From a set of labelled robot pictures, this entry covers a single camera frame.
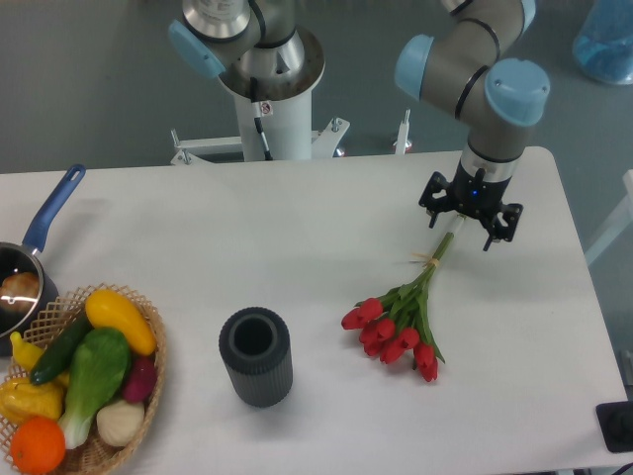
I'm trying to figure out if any yellow corn cob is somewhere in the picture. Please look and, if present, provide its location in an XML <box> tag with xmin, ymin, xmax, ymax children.
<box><xmin>1</xmin><ymin>377</ymin><xmax>64</xmax><ymax>426</ymax></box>

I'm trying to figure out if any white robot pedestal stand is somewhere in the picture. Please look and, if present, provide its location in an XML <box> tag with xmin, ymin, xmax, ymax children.
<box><xmin>169</xmin><ymin>21</ymin><xmax>350</xmax><ymax>162</ymax></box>

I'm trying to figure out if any dark green cucumber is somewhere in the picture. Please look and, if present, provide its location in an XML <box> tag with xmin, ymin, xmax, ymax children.
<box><xmin>30</xmin><ymin>313</ymin><xmax>93</xmax><ymax>385</ymax></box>

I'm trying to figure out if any white frame at right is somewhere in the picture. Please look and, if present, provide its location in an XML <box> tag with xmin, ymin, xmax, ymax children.
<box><xmin>584</xmin><ymin>169</ymin><xmax>632</xmax><ymax>266</ymax></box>

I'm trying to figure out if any dark grey ribbed vase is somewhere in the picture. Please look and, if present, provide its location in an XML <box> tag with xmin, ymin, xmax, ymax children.
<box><xmin>219</xmin><ymin>307</ymin><xmax>294</xmax><ymax>408</ymax></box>

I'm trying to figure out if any brown bread roll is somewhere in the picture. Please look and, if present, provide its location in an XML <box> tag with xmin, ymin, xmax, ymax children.
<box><xmin>1</xmin><ymin>272</ymin><xmax>40</xmax><ymax>315</ymax></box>

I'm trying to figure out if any black device at edge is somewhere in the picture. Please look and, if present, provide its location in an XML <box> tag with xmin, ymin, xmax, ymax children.
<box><xmin>595</xmin><ymin>401</ymin><xmax>632</xmax><ymax>453</ymax></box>

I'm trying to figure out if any white garlic bulb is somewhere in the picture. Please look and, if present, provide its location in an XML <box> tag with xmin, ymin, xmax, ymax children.
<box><xmin>96</xmin><ymin>400</ymin><xmax>144</xmax><ymax>447</ymax></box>

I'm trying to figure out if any blue translucent container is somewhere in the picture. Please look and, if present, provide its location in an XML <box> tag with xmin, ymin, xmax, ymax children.
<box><xmin>573</xmin><ymin>0</ymin><xmax>632</xmax><ymax>85</ymax></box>

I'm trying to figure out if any orange fruit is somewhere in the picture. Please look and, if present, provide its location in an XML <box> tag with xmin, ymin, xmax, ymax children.
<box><xmin>10</xmin><ymin>417</ymin><xmax>66</xmax><ymax>474</ymax></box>

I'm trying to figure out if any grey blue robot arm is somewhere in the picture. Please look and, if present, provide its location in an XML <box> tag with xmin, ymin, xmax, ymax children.
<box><xmin>168</xmin><ymin>1</ymin><xmax>550</xmax><ymax>242</ymax></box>

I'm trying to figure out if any woven wicker basket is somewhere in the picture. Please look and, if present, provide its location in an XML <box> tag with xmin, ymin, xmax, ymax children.
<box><xmin>23</xmin><ymin>283</ymin><xmax>167</xmax><ymax>474</ymax></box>

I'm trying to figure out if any red tulip bouquet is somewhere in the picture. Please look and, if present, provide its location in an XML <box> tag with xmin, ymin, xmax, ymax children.
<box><xmin>341</xmin><ymin>214</ymin><xmax>466</xmax><ymax>383</ymax></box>

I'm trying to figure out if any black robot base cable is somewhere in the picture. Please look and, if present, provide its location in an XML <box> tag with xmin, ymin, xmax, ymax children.
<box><xmin>248</xmin><ymin>77</ymin><xmax>275</xmax><ymax>162</ymax></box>

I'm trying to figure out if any blue handled saucepan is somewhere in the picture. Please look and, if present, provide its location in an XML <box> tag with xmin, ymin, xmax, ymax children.
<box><xmin>1</xmin><ymin>164</ymin><xmax>86</xmax><ymax>357</ymax></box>

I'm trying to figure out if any green bok choy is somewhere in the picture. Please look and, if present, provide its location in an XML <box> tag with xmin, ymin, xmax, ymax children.
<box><xmin>58</xmin><ymin>328</ymin><xmax>132</xmax><ymax>450</ymax></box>

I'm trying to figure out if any yellow squash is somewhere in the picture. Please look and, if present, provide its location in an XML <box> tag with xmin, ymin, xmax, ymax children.
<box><xmin>85</xmin><ymin>289</ymin><xmax>157</xmax><ymax>356</ymax></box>

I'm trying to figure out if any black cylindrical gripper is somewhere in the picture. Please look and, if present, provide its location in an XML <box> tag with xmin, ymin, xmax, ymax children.
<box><xmin>418</xmin><ymin>162</ymin><xmax>523</xmax><ymax>251</ymax></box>

